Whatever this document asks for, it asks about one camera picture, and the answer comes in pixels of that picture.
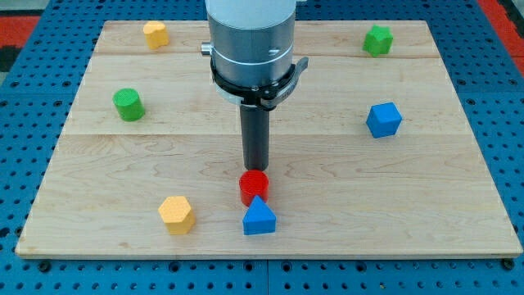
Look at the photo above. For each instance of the red cylinder block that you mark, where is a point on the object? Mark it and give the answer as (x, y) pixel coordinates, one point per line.
(253, 183)

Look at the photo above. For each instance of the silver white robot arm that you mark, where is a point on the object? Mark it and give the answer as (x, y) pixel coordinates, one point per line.
(251, 42)

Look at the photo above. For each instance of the blue triangle block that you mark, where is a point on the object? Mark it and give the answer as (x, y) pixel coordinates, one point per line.
(259, 218)

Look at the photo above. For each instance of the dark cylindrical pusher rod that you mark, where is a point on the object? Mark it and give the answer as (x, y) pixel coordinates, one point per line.
(255, 137)

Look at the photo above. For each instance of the yellow hexagon block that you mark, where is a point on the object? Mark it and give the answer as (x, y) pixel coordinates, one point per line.
(177, 214)

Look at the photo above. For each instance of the light wooden board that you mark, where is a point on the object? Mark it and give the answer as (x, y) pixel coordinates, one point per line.
(338, 193)

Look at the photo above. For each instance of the blue cube block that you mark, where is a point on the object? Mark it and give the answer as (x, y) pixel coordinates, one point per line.
(383, 120)

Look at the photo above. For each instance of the green cylinder block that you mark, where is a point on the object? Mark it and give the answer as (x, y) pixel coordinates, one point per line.
(128, 104)

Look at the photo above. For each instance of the yellow heart block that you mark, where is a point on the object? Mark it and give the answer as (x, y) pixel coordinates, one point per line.
(156, 34)

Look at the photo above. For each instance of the green star block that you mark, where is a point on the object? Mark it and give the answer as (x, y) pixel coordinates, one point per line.
(378, 40)

